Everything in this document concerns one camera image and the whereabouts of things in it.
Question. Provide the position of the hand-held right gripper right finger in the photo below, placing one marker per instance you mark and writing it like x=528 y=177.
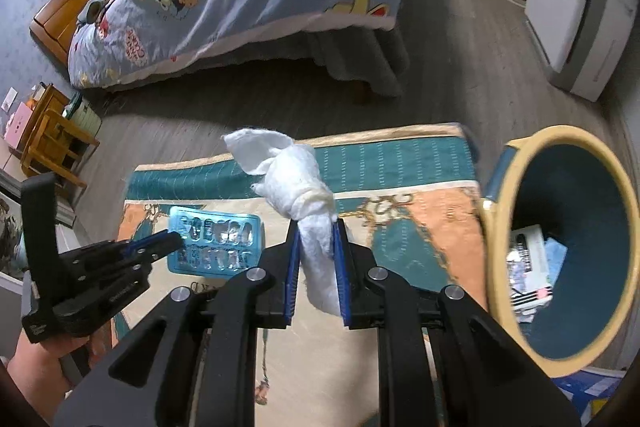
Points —
x=342 y=277

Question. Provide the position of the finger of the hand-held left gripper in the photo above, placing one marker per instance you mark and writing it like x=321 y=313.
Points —
x=135 y=268
x=165 y=241

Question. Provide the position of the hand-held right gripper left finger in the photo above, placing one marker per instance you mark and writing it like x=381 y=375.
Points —
x=294 y=277

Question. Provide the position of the blue blister pack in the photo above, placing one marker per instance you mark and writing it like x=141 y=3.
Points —
x=220 y=247

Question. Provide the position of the white tissue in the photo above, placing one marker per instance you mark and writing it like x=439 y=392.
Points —
x=295 y=187

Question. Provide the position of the white green medicine box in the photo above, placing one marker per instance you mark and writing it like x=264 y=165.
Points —
x=530 y=252

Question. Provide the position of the teal waste bin yellow rim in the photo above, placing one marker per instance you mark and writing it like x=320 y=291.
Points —
x=575 y=187

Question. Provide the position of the person's left hand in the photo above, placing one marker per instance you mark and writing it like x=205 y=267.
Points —
x=35 y=369

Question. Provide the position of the green orange patterned mat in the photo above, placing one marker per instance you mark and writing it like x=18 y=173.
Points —
x=410 y=227

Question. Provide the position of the wooden chair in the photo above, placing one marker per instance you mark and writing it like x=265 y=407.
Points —
x=50 y=132

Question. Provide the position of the pink box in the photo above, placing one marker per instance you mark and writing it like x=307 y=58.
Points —
x=17 y=124

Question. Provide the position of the green white bucket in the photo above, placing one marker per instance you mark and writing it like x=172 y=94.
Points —
x=87 y=122

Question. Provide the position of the blue face mask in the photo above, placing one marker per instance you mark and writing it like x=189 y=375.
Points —
x=556 y=254

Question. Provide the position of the yellow cardboard box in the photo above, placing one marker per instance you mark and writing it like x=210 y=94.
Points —
x=590 y=387

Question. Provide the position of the white air purifier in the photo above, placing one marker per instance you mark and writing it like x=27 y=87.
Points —
x=555 y=7

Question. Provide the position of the white wall socket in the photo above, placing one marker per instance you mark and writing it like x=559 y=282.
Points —
x=10 y=99

